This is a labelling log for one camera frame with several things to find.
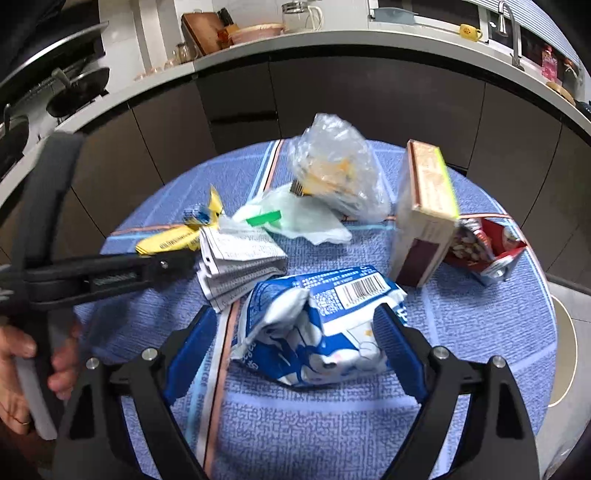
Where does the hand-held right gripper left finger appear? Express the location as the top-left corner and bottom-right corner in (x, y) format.
(53, 305), (219, 480)

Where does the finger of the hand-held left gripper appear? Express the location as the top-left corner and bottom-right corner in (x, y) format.
(140, 248), (198, 290)

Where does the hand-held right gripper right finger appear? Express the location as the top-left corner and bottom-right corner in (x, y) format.
(372, 304), (541, 480)

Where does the yellow printed packet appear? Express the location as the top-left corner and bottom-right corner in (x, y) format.
(135, 223), (205, 256)

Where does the printed paper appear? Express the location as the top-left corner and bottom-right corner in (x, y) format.
(196, 226), (288, 315)

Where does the blue white snack bag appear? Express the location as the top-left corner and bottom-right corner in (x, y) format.
(230, 264), (409, 388)

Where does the red snack bag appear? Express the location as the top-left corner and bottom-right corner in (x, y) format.
(443, 215), (528, 287)

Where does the white round trash bin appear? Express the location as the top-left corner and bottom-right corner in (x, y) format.
(547, 295), (578, 408)

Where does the clear plastic bag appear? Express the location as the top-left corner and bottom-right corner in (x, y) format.
(286, 113), (393, 223)

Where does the person's left hand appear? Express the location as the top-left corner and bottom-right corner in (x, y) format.
(0, 322), (84, 435)

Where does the small blue wrapper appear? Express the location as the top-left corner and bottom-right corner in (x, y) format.
(183, 207), (213, 228)

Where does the cream cardboard box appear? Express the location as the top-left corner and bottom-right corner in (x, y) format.
(394, 138), (460, 288)

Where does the blue checked tablecloth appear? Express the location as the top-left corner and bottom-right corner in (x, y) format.
(74, 137), (559, 480)

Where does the white thin plastic bag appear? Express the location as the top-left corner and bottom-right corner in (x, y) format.
(231, 185), (354, 246)

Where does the black frying pan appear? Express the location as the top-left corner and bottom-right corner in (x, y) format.
(0, 104), (31, 171)

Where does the black wok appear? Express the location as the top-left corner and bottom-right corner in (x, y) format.
(46, 67), (112, 118)

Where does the dark kitchen cabinet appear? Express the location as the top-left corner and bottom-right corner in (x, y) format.
(0, 44), (591, 296)

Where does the black range hood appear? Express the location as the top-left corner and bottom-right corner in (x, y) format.
(0, 0), (109, 88)

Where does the wooden cutting board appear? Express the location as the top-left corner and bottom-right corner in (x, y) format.
(181, 11), (227, 57)

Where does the round woven basket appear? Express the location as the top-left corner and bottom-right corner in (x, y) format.
(547, 82), (575, 104)

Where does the pink bottle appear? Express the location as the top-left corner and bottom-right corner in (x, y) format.
(541, 44), (560, 81)

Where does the metal faucet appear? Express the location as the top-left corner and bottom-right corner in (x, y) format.
(496, 0), (527, 70)

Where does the dark jar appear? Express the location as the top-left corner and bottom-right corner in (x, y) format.
(561, 58), (580, 88)

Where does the blue tray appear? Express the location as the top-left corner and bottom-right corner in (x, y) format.
(373, 6), (416, 21)

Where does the striped window blind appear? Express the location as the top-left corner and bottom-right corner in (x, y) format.
(466, 0), (583, 63)

